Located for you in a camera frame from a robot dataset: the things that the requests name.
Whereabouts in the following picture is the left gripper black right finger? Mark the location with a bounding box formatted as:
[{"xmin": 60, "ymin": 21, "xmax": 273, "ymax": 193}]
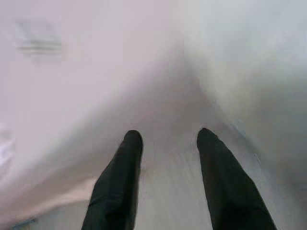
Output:
[{"xmin": 196, "ymin": 127, "xmax": 278, "ymax": 230}]

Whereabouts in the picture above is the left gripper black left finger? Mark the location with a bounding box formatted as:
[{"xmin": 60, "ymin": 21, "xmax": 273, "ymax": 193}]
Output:
[{"xmin": 81, "ymin": 130, "xmax": 144, "ymax": 230}]

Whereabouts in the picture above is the cream sheeted bed mattress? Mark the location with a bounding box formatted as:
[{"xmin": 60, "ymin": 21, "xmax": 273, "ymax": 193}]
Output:
[{"xmin": 0, "ymin": 0, "xmax": 207, "ymax": 226}]

